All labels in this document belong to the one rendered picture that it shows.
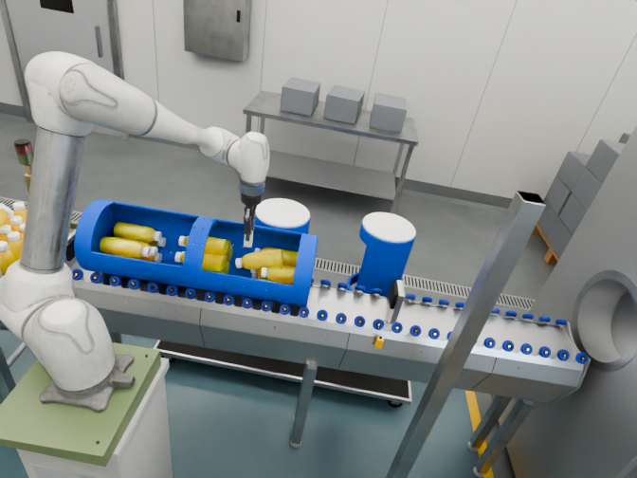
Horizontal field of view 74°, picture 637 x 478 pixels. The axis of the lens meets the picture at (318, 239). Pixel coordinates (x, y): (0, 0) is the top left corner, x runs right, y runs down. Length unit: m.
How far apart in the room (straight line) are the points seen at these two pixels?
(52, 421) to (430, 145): 4.34
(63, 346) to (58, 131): 0.51
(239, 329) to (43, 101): 1.05
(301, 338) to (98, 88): 1.16
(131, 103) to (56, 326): 0.55
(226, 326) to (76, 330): 0.73
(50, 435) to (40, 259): 0.44
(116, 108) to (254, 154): 0.52
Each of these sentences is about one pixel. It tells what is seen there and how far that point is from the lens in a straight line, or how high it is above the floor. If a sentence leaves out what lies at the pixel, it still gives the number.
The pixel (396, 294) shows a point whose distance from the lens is 1.71.
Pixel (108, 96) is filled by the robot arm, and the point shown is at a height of 1.82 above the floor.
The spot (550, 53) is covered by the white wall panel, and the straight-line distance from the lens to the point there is 4.95.
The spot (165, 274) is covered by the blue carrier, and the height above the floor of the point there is 1.07.
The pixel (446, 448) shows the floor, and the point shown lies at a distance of 2.70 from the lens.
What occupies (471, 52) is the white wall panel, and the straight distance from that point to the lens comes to 4.76.
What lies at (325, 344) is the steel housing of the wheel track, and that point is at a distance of 1.76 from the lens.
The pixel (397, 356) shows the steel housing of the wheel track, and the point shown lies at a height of 0.84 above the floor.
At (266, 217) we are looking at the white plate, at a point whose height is 1.04.
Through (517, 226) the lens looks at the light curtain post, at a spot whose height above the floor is 1.63.
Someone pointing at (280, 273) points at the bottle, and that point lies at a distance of 1.62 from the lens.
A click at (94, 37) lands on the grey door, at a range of 5.45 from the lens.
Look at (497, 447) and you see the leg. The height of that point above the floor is 0.28.
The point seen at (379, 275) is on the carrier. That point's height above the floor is 0.82.
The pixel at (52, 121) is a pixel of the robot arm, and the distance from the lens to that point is 1.19.
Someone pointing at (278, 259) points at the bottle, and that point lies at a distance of 1.63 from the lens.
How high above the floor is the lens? 2.13
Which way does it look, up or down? 33 degrees down
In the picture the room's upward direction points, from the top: 10 degrees clockwise
